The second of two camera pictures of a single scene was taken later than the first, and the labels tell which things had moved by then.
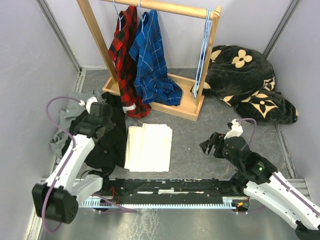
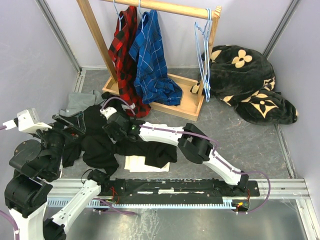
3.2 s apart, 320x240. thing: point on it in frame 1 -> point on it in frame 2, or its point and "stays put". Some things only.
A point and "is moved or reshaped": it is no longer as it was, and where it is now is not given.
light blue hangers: (203, 53) is moved or reshaped
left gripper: (110, 124) -> (71, 132)
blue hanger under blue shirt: (142, 20) stays put
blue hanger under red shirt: (119, 17) stays put
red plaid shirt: (118, 49) stays put
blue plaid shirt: (151, 78) stays put
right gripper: (217, 140) -> (109, 132)
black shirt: (109, 153) is moved or reshaped
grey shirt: (69, 113) stays put
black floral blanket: (244, 78) stays put
